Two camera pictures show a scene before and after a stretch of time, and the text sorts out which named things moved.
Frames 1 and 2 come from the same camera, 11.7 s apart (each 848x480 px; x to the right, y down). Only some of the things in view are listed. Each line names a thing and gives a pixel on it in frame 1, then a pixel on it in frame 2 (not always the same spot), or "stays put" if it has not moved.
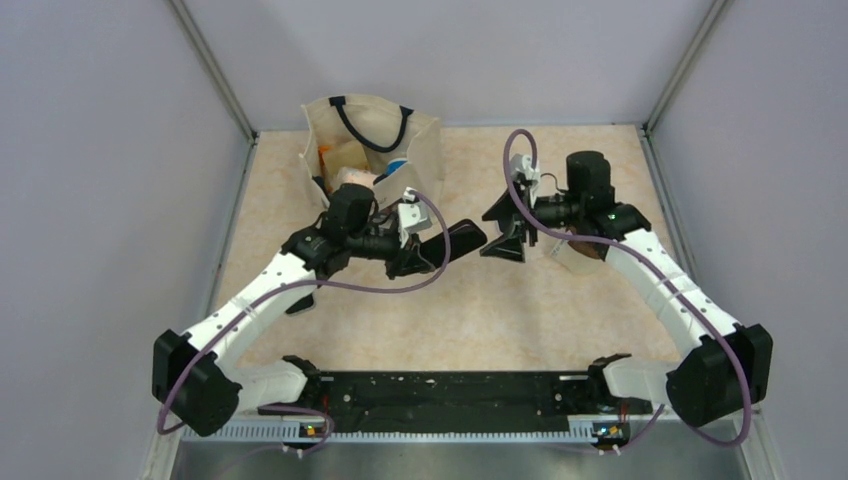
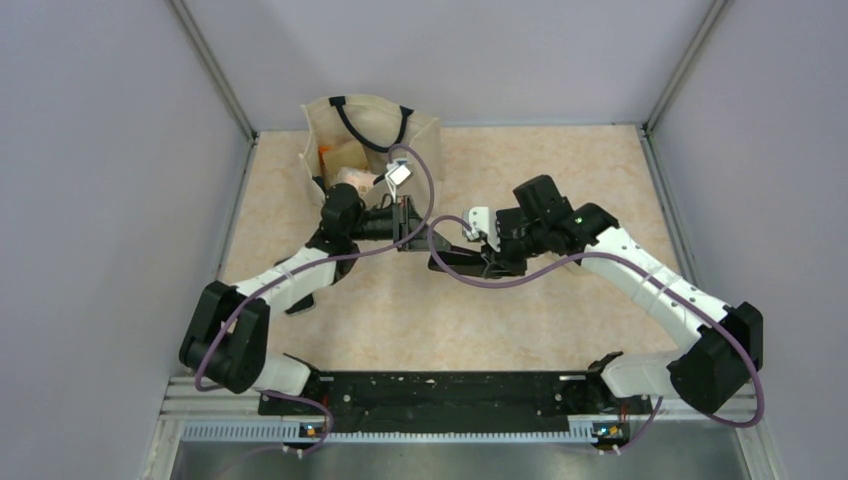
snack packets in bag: [348, 162] stays put
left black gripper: [405, 260] to [402, 215]
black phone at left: [304, 303] stays put
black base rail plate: [460, 404] stays put
